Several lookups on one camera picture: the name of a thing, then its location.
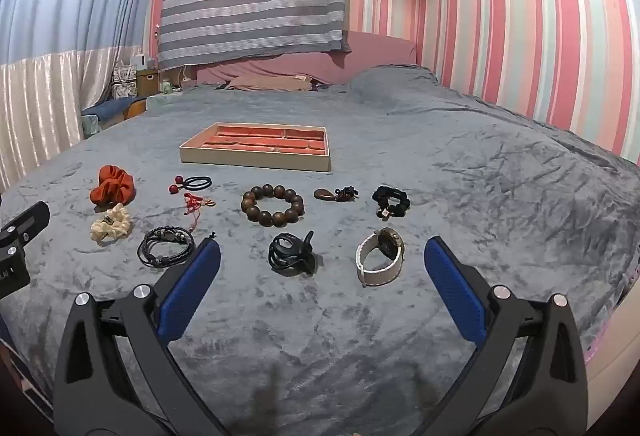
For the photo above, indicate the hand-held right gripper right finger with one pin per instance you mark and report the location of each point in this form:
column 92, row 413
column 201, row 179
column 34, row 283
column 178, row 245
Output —
column 455, row 286

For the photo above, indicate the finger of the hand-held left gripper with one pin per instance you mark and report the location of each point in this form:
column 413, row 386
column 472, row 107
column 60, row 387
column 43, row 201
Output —
column 30, row 218

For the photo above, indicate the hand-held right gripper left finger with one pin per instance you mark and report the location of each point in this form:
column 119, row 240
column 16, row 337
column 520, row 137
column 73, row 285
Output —
column 192, row 281

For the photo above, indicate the white band wristwatch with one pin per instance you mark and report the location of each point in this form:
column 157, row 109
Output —
column 382, row 273

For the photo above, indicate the cream scrunchie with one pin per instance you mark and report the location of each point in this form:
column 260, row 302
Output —
column 107, row 226

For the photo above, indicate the black scrunchie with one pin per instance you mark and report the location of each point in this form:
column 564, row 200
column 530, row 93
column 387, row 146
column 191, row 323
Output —
column 397, row 203

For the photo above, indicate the brick print jewelry tray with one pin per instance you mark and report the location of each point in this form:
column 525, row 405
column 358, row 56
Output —
column 260, row 146

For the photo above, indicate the orange scrunchie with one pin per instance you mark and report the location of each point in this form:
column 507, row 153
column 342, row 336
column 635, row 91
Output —
column 112, row 186

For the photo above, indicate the grey blanket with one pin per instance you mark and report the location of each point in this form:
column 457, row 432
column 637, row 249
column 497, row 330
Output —
column 450, row 176

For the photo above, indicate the blue cloth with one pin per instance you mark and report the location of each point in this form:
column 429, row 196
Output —
column 107, row 109

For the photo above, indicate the patterned storage bag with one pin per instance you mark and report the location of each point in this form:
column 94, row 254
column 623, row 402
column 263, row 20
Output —
column 125, row 84

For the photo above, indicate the brown storage box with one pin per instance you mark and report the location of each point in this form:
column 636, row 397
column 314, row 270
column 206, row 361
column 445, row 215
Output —
column 148, row 84

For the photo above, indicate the white box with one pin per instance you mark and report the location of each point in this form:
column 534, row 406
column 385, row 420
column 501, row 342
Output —
column 141, row 63

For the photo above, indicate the blue and white curtain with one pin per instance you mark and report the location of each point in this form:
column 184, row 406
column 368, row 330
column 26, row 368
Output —
column 65, row 16

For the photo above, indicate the brown pillow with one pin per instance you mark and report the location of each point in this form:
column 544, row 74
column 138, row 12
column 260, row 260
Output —
column 265, row 82

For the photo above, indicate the pink headboard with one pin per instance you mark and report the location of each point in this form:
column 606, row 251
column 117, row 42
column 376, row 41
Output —
column 370, row 51

